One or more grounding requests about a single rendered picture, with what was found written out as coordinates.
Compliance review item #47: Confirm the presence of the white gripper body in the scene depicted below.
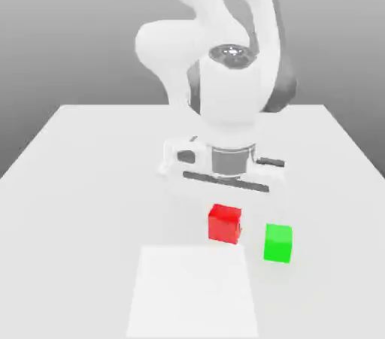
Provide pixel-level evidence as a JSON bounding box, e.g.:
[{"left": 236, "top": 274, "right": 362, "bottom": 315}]
[{"left": 168, "top": 168, "right": 286, "bottom": 208}]

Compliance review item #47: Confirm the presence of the small red cube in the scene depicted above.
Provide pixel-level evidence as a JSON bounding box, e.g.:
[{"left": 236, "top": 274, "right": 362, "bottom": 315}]
[{"left": 208, "top": 203, "right": 243, "bottom": 246}]

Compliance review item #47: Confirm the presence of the small green cube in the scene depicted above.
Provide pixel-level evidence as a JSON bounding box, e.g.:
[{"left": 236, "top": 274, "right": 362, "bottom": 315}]
[{"left": 263, "top": 223, "right": 293, "bottom": 264}]

